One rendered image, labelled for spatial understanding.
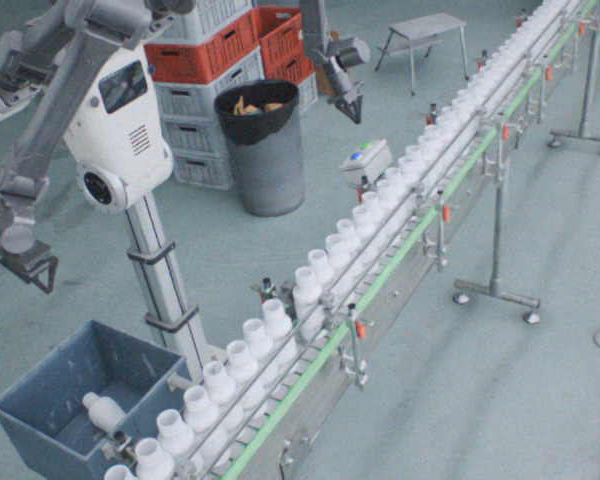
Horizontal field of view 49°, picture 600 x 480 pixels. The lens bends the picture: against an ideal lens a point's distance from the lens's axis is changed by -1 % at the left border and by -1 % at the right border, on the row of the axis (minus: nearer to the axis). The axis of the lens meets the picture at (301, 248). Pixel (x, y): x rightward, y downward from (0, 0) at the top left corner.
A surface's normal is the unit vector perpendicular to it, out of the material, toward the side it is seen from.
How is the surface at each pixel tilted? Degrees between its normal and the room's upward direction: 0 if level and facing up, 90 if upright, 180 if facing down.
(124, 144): 90
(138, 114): 90
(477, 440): 0
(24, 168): 109
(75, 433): 0
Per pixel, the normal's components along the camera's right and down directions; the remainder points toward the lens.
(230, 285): -0.13, -0.80
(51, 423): 0.84, 0.22
